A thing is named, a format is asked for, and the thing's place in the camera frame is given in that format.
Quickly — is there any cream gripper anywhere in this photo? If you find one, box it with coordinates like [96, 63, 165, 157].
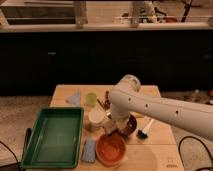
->
[103, 119, 127, 133]

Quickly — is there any whiteboard eraser block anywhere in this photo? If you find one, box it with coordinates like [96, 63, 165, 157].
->
[103, 123, 115, 135]

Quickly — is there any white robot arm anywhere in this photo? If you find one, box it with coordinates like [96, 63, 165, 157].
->
[108, 75, 213, 141]

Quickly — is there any green plastic tray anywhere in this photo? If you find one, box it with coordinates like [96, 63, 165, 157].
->
[21, 107, 84, 169]

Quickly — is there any white cup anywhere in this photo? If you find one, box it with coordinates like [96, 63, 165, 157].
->
[88, 109, 105, 128]

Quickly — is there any dark red bowl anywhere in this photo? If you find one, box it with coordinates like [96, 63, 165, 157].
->
[118, 115, 137, 137]

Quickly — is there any brown pinecone object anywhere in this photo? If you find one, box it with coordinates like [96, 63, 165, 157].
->
[97, 91, 110, 110]

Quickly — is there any orange bowl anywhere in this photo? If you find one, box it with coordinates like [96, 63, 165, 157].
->
[96, 133, 126, 167]

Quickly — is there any light green cup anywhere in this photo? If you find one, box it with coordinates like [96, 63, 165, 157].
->
[86, 93, 97, 107]

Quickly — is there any blue sponge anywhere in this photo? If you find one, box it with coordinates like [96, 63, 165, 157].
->
[81, 139, 96, 163]

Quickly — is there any pale blue cloth piece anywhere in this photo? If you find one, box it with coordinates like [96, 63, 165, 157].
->
[66, 92, 81, 107]

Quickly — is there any small bottle on floor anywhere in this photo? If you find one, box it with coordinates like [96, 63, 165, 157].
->
[185, 89, 199, 102]

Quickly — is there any black cabinet front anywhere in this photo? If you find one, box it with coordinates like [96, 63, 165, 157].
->
[0, 30, 213, 96]

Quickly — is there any black cable right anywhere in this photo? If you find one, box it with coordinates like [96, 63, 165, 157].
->
[178, 135, 213, 171]

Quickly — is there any black cable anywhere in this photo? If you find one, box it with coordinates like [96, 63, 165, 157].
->
[178, 135, 213, 171]
[0, 140, 22, 171]

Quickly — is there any black handle tool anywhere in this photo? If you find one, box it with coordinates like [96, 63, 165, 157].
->
[22, 128, 32, 157]

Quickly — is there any black cable left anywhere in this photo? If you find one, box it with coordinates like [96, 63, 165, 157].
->
[0, 140, 22, 171]

